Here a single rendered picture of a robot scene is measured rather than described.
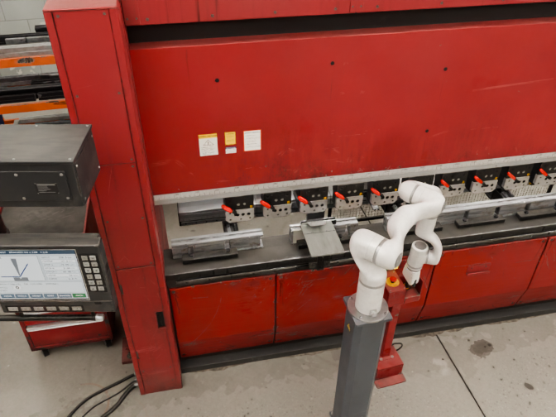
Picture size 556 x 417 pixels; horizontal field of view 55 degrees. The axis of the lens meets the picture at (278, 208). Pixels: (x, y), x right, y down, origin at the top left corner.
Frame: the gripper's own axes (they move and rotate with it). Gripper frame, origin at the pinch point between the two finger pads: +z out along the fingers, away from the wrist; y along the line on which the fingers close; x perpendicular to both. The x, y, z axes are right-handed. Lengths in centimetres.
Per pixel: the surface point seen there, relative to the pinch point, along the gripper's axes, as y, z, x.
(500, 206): -26, -20, 69
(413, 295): 6.0, 3.0, 0.7
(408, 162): -34, -59, 4
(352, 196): -35, -40, -24
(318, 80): -43, -109, -47
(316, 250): -16, -25, -51
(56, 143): -2, -121, -157
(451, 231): -21.8, -11.7, 36.2
